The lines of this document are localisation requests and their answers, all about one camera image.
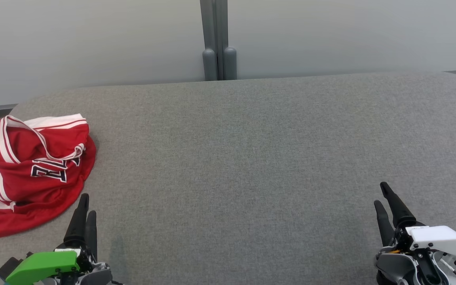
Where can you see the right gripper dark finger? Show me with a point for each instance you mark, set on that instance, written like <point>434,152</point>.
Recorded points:
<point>384,225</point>
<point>400,209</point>

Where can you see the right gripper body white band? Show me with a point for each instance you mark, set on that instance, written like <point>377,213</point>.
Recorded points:
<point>437,237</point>

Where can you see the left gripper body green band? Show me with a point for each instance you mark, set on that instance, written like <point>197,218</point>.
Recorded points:
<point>42,266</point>

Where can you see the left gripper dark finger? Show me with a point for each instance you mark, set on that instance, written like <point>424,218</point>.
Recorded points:
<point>76,229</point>
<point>91,233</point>

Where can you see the red shorts white stripe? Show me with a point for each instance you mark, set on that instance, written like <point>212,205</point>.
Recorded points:
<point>22,217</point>

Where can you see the grey fabric sofa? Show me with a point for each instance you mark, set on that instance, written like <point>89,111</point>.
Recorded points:
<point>251,158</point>

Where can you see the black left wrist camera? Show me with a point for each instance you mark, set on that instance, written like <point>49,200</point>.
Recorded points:
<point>8,268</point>

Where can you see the grey partition post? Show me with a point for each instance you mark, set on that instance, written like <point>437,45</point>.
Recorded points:
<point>218,59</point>

